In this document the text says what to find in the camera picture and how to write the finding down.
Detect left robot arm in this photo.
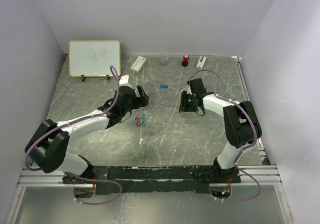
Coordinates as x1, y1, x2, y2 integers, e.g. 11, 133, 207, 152
25, 85, 149, 183

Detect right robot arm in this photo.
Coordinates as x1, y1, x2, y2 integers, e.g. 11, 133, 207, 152
178, 78, 262, 183

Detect red carabiner clip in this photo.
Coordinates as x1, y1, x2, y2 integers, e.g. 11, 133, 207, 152
134, 117, 141, 126

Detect white red cardboard box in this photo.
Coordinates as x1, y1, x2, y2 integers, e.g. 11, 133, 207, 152
130, 56, 147, 74

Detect red black stamp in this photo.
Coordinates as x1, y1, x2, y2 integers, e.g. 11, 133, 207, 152
181, 55, 189, 67

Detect white rectangular device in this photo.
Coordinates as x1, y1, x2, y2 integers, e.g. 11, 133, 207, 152
196, 55, 207, 70

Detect clear plastic cup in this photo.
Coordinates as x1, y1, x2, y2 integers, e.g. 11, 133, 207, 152
160, 53, 170, 66

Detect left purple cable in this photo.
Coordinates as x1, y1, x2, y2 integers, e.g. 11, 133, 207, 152
24, 65, 123, 205

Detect purple cable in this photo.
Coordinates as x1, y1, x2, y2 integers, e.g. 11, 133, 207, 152
24, 65, 123, 205
189, 70, 262, 202

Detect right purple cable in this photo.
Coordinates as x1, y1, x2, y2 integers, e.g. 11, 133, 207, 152
189, 70, 262, 202

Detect white whiteboard wooden frame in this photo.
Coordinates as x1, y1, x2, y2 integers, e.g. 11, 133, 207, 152
68, 40, 121, 77

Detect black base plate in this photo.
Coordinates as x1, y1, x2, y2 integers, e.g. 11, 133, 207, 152
62, 165, 241, 195

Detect right side aluminium rail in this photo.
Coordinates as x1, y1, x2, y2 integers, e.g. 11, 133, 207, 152
231, 56, 270, 165

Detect aluminium rail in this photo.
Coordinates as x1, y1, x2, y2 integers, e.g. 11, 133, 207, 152
18, 165, 282, 187
231, 56, 270, 165

